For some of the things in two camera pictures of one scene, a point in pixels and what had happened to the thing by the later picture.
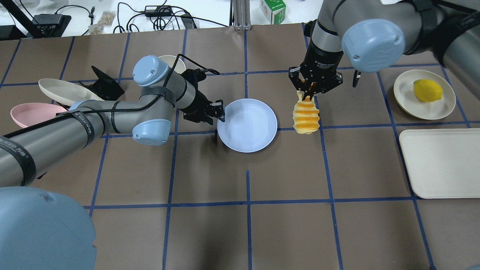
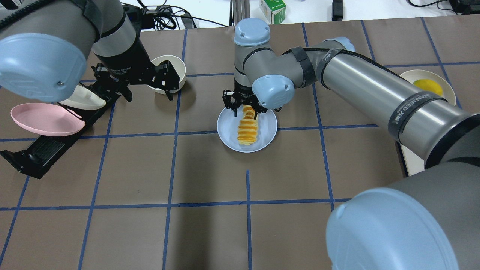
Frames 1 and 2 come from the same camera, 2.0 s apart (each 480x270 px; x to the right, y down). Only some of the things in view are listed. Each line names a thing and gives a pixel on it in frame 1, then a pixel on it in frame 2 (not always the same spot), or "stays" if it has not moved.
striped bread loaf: (305, 115) to (248, 127)
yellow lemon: (426, 90) stays
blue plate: (250, 125) stays
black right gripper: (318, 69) to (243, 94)
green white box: (274, 11) stays
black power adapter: (158, 10) stays
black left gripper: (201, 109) to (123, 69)
